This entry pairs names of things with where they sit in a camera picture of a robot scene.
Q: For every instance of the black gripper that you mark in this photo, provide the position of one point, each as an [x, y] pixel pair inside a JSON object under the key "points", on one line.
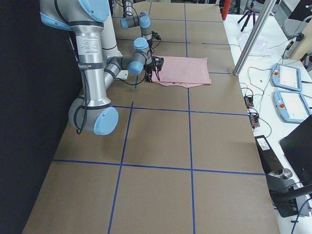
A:
{"points": [[149, 66], [150, 45]]}

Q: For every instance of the pink Snoopy t-shirt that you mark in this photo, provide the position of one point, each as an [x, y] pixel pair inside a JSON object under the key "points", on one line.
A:
{"points": [[185, 72]]}

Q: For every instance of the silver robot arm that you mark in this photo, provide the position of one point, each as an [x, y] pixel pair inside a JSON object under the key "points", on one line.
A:
{"points": [[99, 60], [132, 19]]}

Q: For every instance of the red cylinder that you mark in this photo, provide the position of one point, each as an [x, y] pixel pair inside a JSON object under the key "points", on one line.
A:
{"points": [[225, 9]]}

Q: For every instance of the orange terminal block far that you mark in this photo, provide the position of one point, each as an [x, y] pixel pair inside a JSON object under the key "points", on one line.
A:
{"points": [[249, 101]]}

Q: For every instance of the orange terminal block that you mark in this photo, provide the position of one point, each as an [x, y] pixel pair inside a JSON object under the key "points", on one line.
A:
{"points": [[253, 117], [249, 101]]}

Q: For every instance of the clear plastic bag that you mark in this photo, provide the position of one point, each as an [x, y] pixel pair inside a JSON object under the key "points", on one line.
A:
{"points": [[260, 48]]}

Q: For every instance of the orange terminal block near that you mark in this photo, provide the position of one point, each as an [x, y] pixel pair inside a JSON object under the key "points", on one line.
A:
{"points": [[253, 117]]}

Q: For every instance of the far teach pendant tablet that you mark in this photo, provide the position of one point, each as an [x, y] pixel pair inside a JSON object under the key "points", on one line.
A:
{"points": [[287, 77]]}

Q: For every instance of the teach pendant tablet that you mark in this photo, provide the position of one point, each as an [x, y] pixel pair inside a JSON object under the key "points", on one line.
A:
{"points": [[291, 106], [287, 77]]}

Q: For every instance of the near teach pendant tablet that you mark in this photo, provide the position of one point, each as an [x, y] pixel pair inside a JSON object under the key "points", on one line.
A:
{"points": [[291, 106]]}

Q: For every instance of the black box white label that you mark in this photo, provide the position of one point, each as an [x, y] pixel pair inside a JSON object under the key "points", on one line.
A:
{"points": [[269, 160]]}

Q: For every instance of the black monitor corner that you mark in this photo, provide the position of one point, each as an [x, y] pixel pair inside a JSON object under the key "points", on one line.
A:
{"points": [[297, 148]]}

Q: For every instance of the black clamp metal knob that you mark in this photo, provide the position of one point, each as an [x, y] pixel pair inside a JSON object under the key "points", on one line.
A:
{"points": [[287, 196]]}

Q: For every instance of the black camera tripod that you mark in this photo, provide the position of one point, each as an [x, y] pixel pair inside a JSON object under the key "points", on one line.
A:
{"points": [[250, 13]]}

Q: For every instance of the aluminium frame post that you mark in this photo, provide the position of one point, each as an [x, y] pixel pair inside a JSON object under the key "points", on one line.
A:
{"points": [[265, 12]]}

